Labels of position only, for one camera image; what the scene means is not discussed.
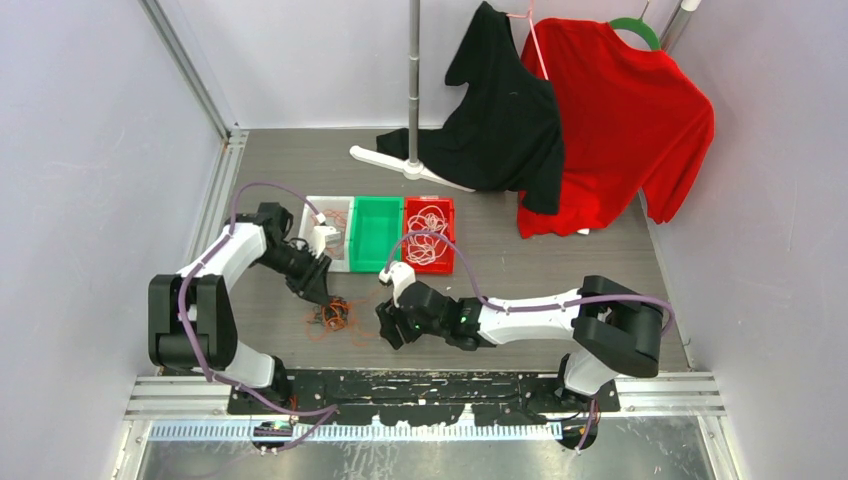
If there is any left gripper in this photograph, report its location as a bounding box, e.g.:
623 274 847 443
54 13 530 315
255 243 330 305

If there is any cable bundle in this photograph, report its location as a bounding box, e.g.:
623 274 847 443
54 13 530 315
307 294 352 333

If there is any orange cable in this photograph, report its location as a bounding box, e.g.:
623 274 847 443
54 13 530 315
304 284 386 349
317 210 351 261

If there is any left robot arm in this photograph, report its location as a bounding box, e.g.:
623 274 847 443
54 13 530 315
148 202 340 413

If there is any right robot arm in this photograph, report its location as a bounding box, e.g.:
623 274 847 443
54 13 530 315
375 275 672 411

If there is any white plastic bin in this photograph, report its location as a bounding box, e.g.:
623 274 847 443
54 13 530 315
297 196 354 273

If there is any green plastic bin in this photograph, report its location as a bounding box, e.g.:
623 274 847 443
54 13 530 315
349 196 404 273

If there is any red plastic bin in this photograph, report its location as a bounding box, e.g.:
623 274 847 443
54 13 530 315
401 196 455 275

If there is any white rack base foot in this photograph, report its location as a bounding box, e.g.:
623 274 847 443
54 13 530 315
349 145 474 192

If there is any black t-shirt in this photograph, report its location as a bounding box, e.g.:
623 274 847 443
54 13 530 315
418 1 565 215

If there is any garment rack pole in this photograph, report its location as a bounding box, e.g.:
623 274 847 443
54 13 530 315
408 0 421 170

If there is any red t-shirt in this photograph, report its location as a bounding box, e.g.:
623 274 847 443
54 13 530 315
517 18 715 238

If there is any pink hanger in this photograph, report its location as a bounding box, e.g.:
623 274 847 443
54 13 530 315
506 0 550 81

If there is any green hanger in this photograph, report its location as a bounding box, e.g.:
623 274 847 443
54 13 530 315
608 0 662 51

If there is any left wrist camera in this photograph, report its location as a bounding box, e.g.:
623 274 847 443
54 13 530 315
309 224 345 260

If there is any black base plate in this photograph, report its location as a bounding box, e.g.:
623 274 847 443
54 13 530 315
227 367 622 427

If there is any aluminium frame rail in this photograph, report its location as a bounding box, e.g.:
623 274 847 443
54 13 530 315
139 0 231 140

